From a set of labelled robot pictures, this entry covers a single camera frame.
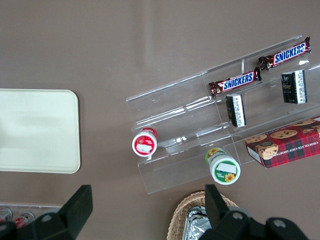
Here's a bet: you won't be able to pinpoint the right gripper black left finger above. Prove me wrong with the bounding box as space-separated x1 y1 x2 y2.
24 184 94 240

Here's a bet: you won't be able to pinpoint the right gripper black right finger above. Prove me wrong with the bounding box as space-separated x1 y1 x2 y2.
199 184 266 240

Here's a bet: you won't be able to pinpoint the light wicker oval basket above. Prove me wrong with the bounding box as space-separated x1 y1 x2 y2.
166 190 241 240

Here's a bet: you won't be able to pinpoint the beige plastic tray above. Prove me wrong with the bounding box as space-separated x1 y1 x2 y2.
0 88 82 175

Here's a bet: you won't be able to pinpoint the stacked aluminium foil containers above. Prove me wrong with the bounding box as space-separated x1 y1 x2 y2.
182 205 214 240

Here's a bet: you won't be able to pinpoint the clear acrylic bottle rack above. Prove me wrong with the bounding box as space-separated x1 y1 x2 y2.
0 201 64 240

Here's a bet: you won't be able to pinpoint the red soda cans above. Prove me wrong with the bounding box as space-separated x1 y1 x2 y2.
13 210 36 230

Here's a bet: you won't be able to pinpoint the green lid white jar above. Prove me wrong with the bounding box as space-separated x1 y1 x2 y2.
204 147 242 186

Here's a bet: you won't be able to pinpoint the red tartan cookie box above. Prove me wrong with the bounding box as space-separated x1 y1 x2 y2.
244 115 320 171

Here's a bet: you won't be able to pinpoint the red lid white jar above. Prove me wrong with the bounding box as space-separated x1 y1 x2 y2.
131 126 159 158

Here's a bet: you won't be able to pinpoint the clear acrylic step shelf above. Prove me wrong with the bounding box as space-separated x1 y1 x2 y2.
125 34 320 196

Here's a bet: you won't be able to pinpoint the small black box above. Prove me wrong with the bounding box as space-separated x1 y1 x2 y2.
280 69 309 105
224 93 247 129

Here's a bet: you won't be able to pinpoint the Snickers chocolate bar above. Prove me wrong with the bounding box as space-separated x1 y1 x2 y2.
257 35 312 72
208 66 263 99

